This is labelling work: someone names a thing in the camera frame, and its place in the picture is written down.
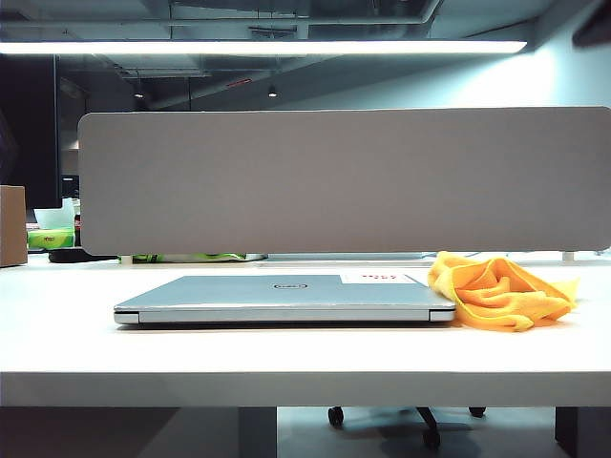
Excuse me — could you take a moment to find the yellow microfibre rag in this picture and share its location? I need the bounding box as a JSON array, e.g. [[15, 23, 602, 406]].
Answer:
[[427, 250, 581, 334]]

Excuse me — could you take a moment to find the white red laptop sticker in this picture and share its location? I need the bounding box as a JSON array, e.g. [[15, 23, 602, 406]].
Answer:
[[339, 272, 419, 284]]

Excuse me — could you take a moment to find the silver closed laptop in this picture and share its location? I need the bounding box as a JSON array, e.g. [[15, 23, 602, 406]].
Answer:
[[113, 274, 457, 329]]

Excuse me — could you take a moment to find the grey fabric desk divider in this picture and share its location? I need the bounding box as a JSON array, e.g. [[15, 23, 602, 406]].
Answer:
[[77, 105, 611, 257]]

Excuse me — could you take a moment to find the grey desk leg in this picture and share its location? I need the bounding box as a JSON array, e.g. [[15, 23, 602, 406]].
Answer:
[[238, 406, 279, 458]]

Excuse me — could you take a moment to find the black office chair base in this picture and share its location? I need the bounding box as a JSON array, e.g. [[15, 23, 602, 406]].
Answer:
[[327, 406, 488, 449]]

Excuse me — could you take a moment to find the black monitor base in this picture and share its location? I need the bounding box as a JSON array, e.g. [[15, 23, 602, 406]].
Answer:
[[48, 247, 119, 264]]

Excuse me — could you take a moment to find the white plastic bag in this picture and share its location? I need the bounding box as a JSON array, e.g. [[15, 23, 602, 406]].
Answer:
[[32, 197, 81, 231]]

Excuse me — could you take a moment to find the green tissue box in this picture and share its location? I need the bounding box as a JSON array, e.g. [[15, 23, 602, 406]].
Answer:
[[27, 227, 77, 251]]

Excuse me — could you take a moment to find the black computer monitor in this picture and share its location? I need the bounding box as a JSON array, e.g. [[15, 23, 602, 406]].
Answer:
[[0, 54, 64, 210]]

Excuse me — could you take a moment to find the brown cardboard box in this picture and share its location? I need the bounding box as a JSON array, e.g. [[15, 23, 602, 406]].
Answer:
[[0, 184, 29, 268]]

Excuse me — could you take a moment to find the dark desk leg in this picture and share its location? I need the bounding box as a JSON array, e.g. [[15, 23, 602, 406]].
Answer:
[[554, 406, 611, 458]]

